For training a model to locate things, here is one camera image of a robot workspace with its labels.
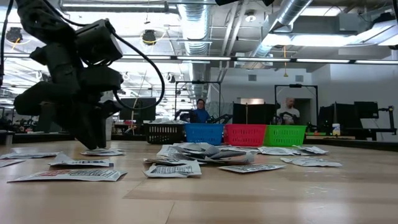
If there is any ceiling light strip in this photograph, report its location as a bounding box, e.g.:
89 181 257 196
0 53 398 65

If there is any blue plastic basket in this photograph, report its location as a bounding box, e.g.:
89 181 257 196
183 123 225 146

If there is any crumpled white sachet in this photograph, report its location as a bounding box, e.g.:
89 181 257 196
143 160 203 179

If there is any black partition panel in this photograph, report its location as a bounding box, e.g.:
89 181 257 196
231 102 282 125

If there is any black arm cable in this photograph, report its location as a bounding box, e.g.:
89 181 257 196
0 0 15 88

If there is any green plastic basket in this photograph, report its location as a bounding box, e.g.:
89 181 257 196
263 124 308 147

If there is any red plastic basket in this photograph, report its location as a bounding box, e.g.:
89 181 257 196
223 123 267 147

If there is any black ceiling pendant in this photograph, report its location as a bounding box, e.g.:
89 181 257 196
141 29 157 46
5 26 24 44

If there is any black plastic basket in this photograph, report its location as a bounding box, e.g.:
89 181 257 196
143 123 185 145

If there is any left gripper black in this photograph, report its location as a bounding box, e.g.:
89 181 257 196
14 67 124 149

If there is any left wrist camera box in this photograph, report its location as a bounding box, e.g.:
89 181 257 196
74 19 124 65

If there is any white printed sachet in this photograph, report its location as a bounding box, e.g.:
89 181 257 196
280 156 343 168
217 154 256 166
48 151 114 168
218 163 285 174
257 146 296 156
143 157 206 166

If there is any person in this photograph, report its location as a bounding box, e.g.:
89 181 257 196
275 97 301 126
186 98 212 124

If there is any white wipes canister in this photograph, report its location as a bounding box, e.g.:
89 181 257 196
105 115 114 141

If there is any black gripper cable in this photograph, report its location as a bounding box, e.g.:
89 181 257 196
107 29 166 111

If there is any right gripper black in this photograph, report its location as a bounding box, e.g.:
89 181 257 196
215 0 276 6

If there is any dark antiseptic towelette packet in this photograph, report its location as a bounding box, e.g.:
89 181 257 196
205 149 249 160
292 145 329 156

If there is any grey cup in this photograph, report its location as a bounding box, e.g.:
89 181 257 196
4 130 16 146

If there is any black camera rig frame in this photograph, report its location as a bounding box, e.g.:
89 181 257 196
174 80 222 124
274 83 320 126

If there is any yellow hanging cord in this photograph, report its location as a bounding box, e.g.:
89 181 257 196
282 45 289 78

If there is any silver ceiling duct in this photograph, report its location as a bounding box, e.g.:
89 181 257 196
177 0 216 103
248 0 313 60

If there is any red-label ointment packet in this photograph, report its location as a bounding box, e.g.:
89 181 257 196
7 169 127 183

